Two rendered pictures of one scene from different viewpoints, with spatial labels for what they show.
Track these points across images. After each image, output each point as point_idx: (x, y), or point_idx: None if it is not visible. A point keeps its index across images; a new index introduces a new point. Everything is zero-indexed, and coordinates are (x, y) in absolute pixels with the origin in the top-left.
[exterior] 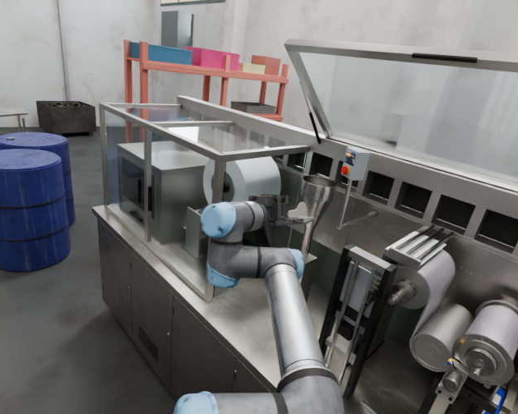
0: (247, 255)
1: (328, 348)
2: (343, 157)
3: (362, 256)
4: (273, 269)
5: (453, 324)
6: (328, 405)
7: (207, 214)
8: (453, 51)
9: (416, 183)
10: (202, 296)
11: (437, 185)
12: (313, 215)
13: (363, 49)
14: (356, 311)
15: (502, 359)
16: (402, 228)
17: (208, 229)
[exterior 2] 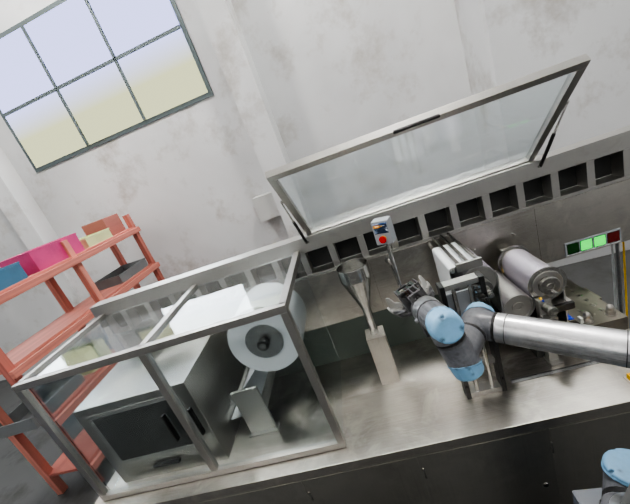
0: (471, 333)
1: (451, 376)
2: (335, 239)
3: (456, 283)
4: (498, 324)
5: (505, 282)
6: None
7: (442, 327)
8: (419, 117)
9: (403, 219)
10: (336, 447)
11: (417, 210)
12: (367, 293)
13: (350, 146)
14: None
15: (557, 273)
16: (415, 255)
17: (451, 338)
